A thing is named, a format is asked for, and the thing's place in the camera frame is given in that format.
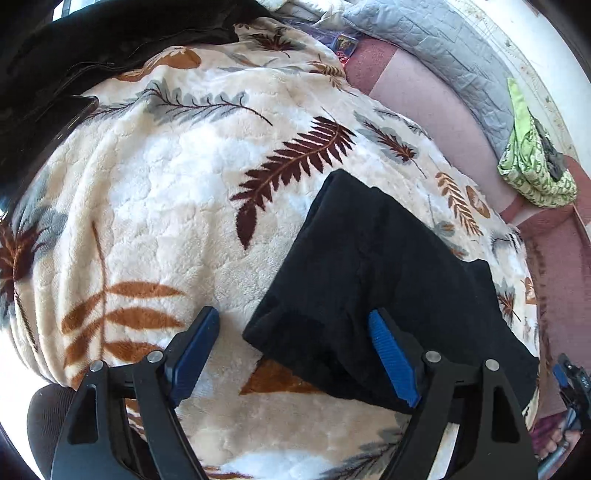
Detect dark cloth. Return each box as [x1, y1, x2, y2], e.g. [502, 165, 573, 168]
[26, 383, 84, 480]

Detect pink bed sheet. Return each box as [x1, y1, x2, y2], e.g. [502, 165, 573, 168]
[344, 36, 591, 416]

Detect leaf print fleece blanket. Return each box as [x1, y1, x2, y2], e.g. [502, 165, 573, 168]
[0, 17, 542, 480]

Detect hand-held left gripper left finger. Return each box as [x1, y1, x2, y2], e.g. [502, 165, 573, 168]
[50, 306, 221, 480]

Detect white cloth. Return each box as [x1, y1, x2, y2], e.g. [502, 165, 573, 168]
[256, 0, 365, 29]

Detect black jacket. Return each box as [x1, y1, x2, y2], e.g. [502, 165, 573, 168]
[0, 0, 279, 195]

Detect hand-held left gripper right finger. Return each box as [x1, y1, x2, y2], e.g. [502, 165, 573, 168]
[368, 308, 539, 480]

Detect grey quilted pillow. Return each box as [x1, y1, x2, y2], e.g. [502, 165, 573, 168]
[341, 0, 519, 155]

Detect green patterned cloth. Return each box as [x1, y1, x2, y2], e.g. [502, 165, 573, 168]
[497, 77, 578, 208]

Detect person's right hand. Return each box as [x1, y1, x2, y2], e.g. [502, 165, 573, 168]
[532, 418, 588, 464]

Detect colourful small packet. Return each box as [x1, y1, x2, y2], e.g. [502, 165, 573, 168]
[333, 33, 361, 60]

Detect black pants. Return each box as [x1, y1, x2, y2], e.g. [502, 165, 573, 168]
[242, 168, 541, 415]

